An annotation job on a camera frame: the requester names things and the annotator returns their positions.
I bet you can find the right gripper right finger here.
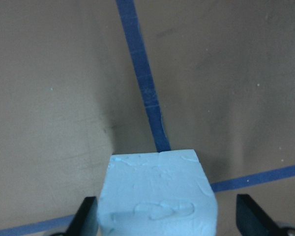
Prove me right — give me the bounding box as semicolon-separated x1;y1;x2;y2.
236;194;285;236

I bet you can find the light blue block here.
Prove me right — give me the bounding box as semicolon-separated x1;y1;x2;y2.
97;149;218;236

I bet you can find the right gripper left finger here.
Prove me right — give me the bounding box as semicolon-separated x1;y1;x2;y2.
64;196;98;236

